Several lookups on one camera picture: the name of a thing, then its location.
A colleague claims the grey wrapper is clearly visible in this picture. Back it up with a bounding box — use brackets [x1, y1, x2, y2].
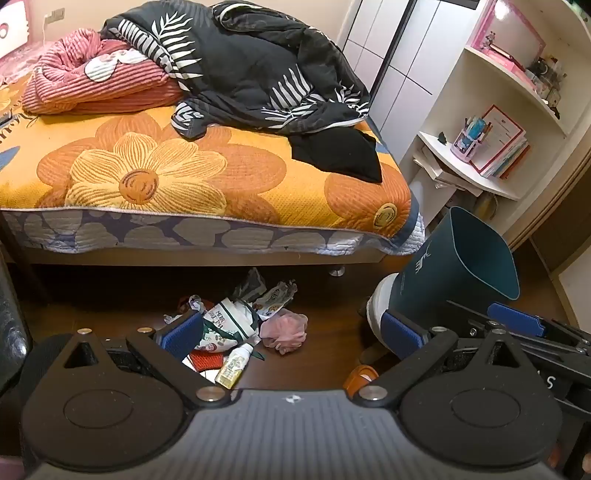
[231, 268, 269, 305]

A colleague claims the pink ribbed blanket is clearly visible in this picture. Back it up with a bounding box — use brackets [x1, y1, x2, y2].
[22, 28, 185, 116]

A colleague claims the pink patterned pillow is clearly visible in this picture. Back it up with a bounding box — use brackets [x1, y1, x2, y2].
[0, 41, 51, 86]

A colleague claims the white floral printed bag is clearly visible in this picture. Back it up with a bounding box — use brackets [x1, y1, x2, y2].
[196, 298, 262, 352]

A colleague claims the white wardrobe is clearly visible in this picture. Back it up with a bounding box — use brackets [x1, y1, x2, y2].
[339, 0, 481, 162]

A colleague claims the stack of papers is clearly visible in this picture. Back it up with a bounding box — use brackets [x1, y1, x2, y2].
[412, 145, 483, 197]

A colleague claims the black glossy object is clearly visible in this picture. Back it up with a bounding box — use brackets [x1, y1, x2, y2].
[0, 258, 33, 393]

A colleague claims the orange plastic object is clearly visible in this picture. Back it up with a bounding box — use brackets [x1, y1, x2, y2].
[342, 364, 379, 398]

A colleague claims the pink picture box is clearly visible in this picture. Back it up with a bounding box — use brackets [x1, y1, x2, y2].
[471, 0, 548, 75]

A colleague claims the red bordered book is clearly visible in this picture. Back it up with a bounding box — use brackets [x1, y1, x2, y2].
[468, 104, 527, 178]

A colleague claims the cookie print snack packet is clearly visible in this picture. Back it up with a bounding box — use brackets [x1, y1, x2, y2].
[254, 281, 298, 320]

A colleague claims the pink pen holder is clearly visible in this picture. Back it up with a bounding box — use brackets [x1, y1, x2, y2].
[451, 127, 485, 160]

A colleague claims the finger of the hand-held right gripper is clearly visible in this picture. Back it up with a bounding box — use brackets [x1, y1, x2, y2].
[487, 302, 591, 345]
[447, 300, 583, 357]

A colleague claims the black garment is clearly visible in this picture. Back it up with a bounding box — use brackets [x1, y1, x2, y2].
[288, 124, 384, 184]

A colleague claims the dark shelf ornament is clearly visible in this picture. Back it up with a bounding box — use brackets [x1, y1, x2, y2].
[526, 55, 566, 121]

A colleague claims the orange floral bedspread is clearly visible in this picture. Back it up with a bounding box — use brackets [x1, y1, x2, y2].
[0, 69, 414, 238]

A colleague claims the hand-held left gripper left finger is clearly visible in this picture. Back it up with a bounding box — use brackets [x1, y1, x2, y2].
[62, 310, 232, 408]

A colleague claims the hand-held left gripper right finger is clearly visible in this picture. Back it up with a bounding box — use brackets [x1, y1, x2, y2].
[355, 310, 527, 409]

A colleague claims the white plastic object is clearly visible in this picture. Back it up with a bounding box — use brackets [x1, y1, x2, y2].
[366, 274, 402, 344]

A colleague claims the white pink headboard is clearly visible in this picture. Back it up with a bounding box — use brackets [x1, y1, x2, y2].
[0, 0, 35, 58]

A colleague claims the bundle of pens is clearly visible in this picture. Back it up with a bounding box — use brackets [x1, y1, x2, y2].
[462, 115, 494, 139]

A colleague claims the row of books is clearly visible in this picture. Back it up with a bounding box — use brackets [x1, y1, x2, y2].
[489, 136, 532, 181]

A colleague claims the black leaf print quilt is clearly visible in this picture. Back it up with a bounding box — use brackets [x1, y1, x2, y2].
[99, 0, 372, 141]

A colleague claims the small yellow label bottle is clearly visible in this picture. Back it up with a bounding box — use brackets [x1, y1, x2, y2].
[215, 342, 254, 389]

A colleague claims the bed with orange sheet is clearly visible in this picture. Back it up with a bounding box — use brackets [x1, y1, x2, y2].
[0, 209, 426, 257]

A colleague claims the teal plastic trash bin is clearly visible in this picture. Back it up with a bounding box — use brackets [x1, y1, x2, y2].
[390, 206, 522, 358]

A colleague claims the wooden door frame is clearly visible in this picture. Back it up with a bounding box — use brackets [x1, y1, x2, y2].
[505, 152, 591, 333]

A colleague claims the white shelf unit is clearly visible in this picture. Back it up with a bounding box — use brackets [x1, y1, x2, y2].
[399, 0, 591, 250]

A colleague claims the yellow cloth bag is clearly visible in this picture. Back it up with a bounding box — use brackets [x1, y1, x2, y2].
[473, 191, 499, 222]

